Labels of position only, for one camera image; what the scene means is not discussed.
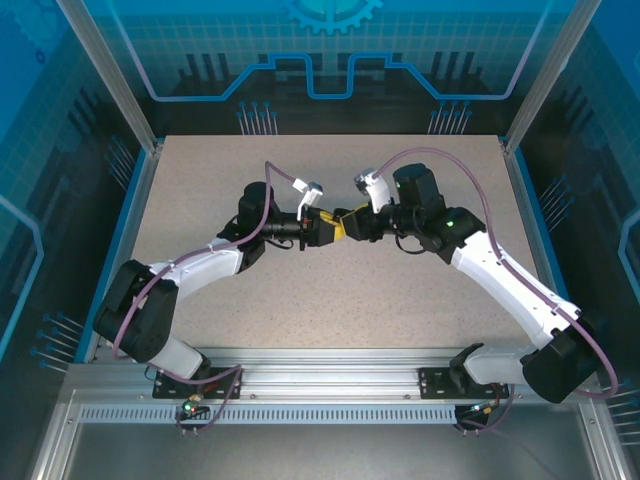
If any small connector with green light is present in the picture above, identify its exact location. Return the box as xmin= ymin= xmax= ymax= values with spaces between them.
xmin=179 ymin=393 xmax=211 ymax=419
xmin=469 ymin=398 xmax=504 ymax=416

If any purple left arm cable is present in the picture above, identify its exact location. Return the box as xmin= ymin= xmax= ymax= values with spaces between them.
xmin=110 ymin=159 xmax=301 ymax=436

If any aluminium side rail blue edge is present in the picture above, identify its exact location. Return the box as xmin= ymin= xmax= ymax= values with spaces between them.
xmin=499 ymin=137 xmax=591 ymax=364
xmin=74 ymin=144 xmax=164 ymax=364

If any aluminium mounting rail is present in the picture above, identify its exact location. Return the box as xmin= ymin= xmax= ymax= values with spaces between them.
xmin=64 ymin=347 xmax=601 ymax=407

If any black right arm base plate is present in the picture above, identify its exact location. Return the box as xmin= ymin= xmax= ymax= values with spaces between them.
xmin=418 ymin=366 xmax=510 ymax=400

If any aluminium frame post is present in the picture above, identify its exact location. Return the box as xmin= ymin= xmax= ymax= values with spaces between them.
xmin=502 ymin=0 xmax=604 ymax=154
xmin=55 ymin=0 xmax=164 ymax=154

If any slotted grey cable duct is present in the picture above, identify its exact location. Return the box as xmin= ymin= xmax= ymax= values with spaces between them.
xmin=78 ymin=405 xmax=459 ymax=426

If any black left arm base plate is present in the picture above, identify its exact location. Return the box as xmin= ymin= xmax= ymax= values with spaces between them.
xmin=152 ymin=367 xmax=245 ymax=401

